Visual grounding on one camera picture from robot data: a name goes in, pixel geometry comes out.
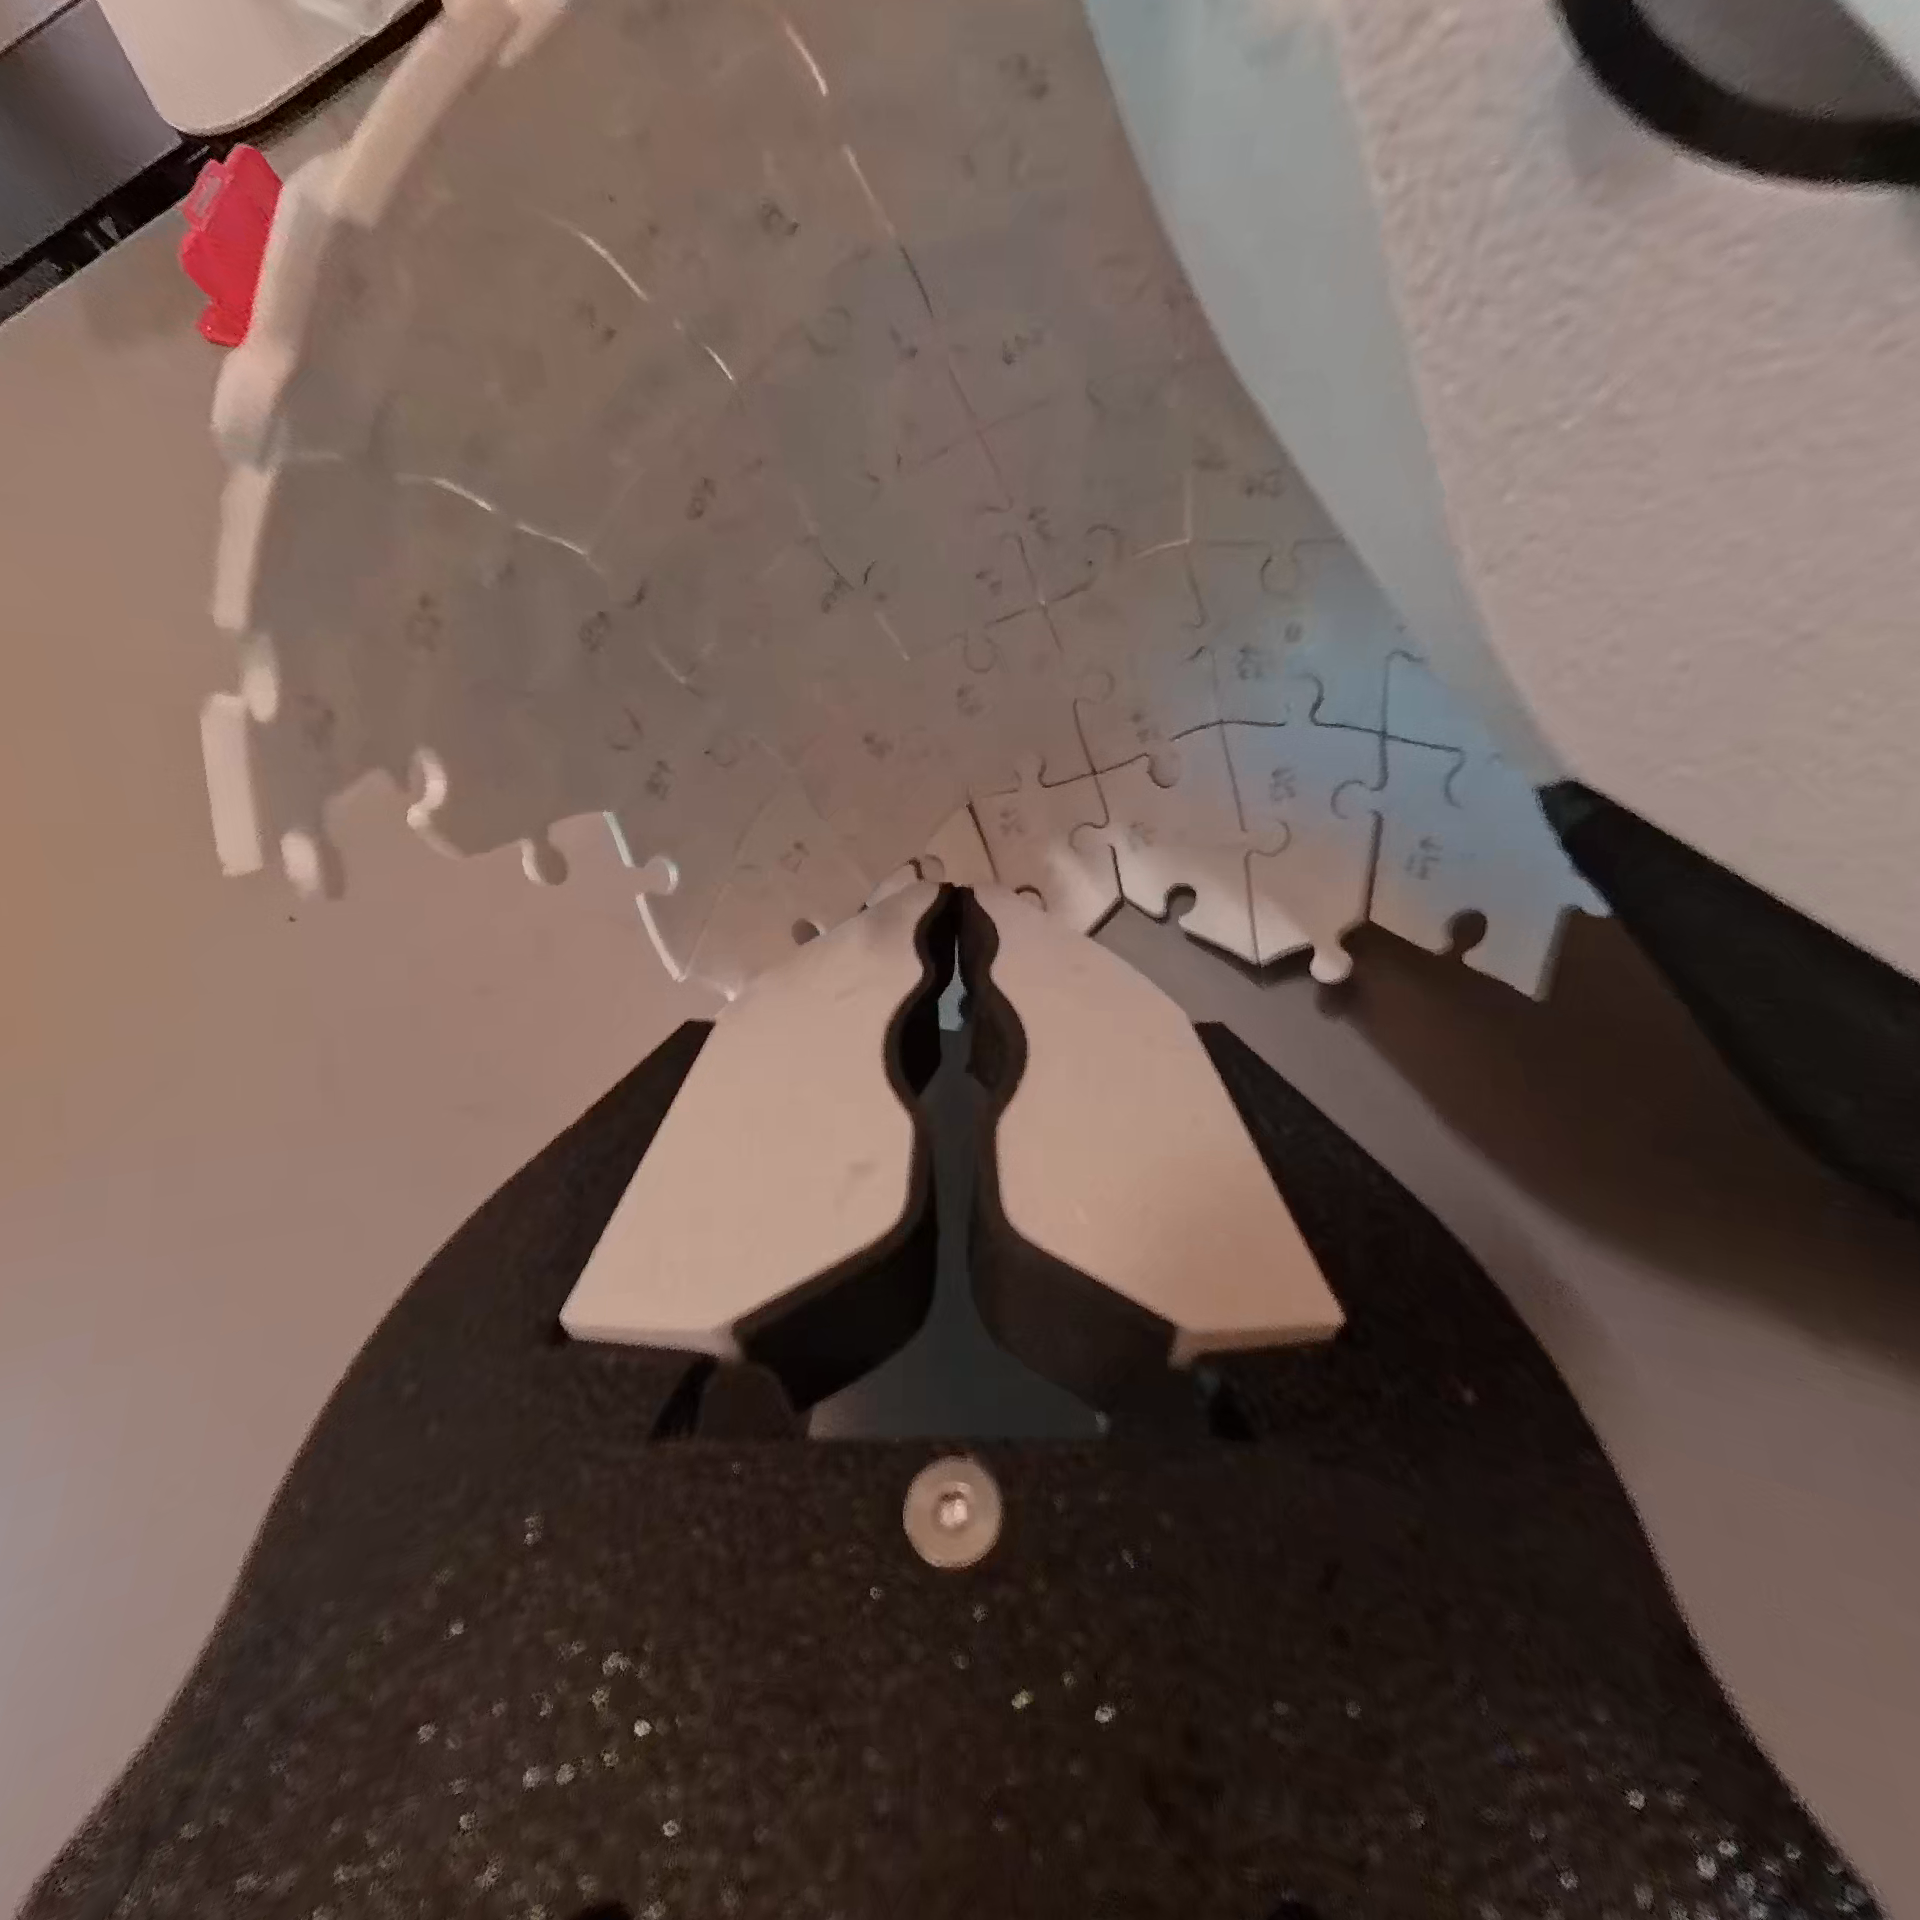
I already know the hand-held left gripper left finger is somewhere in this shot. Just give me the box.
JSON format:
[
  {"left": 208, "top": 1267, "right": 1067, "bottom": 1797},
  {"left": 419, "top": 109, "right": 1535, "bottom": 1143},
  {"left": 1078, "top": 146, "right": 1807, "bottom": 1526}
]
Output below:
[{"left": 555, "top": 885, "right": 959, "bottom": 1407}]

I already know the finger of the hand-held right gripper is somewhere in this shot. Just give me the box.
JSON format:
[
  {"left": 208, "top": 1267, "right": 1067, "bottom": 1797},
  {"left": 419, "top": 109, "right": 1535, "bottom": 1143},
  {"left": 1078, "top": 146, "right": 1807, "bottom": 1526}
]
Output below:
[{"left": 1078, "top": 0, "right": 1920, "bottom": 935}]

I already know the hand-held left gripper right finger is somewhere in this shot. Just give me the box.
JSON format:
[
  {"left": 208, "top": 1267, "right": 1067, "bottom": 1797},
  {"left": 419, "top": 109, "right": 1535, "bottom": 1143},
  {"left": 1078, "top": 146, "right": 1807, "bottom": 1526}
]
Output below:
[{"left": 959, "top": 885, "right": 1346, "bottom": 1415}]

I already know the partly built white puzzle ball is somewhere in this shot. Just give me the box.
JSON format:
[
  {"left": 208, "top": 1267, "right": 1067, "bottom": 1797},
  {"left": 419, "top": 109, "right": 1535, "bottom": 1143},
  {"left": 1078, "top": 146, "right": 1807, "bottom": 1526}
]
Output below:
[{"left": 201, "top": 0, "right": 1613, "bottom": 1003}]

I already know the red plastic case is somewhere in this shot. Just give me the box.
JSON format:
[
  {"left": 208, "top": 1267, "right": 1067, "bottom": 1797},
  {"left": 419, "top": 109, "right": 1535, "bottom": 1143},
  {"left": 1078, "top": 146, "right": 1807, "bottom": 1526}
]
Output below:
[{"left": 181, "top": 141, "right": 288, "bottom": 348}]

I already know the white cardboard tray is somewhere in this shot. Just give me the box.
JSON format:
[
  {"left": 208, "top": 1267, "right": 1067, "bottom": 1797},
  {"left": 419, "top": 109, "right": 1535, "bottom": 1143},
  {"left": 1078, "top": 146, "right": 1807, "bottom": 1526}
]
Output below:
[{"left": 88, "top": 0, "right": 442, "bottom": 138}]

